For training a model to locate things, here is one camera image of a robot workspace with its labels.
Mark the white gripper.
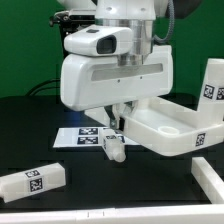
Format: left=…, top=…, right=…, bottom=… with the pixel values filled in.
left=60, top=45, right=173, bottom=129

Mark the white desk top panel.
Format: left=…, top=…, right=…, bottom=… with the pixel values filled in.
left=83, top=95, right=224, bottom=158

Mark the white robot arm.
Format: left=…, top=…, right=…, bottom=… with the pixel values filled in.
left=57, top=0, right=203, bottom=128

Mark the white paper with markers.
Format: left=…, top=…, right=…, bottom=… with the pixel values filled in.
left=53, top=127, right=136, bottom=148

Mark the white right obstacle bar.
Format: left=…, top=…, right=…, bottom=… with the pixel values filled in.
left=191, top=157, right=224, bottom=204

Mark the white obstacle bar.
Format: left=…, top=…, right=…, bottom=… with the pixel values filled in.
left=0, top=204, right=224, bottom=224
left=191, top=157, right=224, bottom=204

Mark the white front obstacle bar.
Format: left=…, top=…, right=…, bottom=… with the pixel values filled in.
left=0, top=204, right=224, bottom=224

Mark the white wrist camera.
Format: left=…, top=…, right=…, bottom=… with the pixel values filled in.
left=64, top=25, right=133, bottom=57

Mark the black camera stand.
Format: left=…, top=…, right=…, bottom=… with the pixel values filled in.
left=49, top=9, right=98, bottom=51

